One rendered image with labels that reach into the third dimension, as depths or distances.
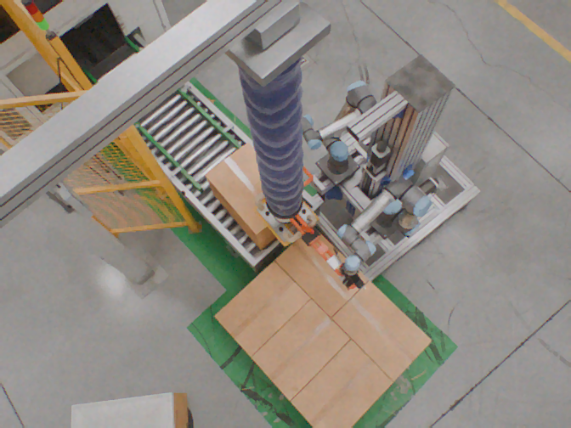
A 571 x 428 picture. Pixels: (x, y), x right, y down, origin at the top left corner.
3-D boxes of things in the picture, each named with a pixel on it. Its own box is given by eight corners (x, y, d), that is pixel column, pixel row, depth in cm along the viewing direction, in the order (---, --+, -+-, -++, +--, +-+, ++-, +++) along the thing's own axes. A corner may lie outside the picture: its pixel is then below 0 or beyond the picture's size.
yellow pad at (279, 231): (252, 209, 323) (251, 206, 318) (264, 199, 325) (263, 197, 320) (285, 247, 313) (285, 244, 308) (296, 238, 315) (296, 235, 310)
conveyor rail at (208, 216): (82, 92, 447) (73, 79, 429) (87, 88, 448) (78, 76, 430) (253, 270, 382) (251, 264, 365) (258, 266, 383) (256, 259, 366)
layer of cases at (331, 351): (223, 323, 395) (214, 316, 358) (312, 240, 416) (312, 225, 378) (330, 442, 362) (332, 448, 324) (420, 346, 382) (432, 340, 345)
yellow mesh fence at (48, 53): (88, 121, 484) (-62, -68, 287) (97, 115, 486) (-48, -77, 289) (162, 199, 451) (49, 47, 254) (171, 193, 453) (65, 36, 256)
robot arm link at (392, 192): (398, 167, 266) (335, 231, 265) (414, 181, 263) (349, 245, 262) (398, 174, 278) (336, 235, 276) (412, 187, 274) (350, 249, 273)
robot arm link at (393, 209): (387, 199, 320) (391, 191, 307) (403, 213, 316) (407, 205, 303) (375, 211, 317) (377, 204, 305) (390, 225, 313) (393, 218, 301)
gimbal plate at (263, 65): (201, 34, 162) (199, 23, 158) (268, -17, 169) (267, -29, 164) (263, 88, 154) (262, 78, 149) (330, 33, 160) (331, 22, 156)
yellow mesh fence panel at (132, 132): (104, 242, 439) (-60, 116, 242) (105, 231, 442) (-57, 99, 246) (202, 232, 438) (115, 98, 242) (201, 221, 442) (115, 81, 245)
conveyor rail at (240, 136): (139, 49, 461) (132, 36, 443) (144, 47, 462) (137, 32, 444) (313, 215, 396) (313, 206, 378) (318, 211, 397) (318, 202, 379)
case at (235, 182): (214, 195, 390) (204, 174, 353) (253, 166, 398) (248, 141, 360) (261, 250, 373) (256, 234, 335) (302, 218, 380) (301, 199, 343)
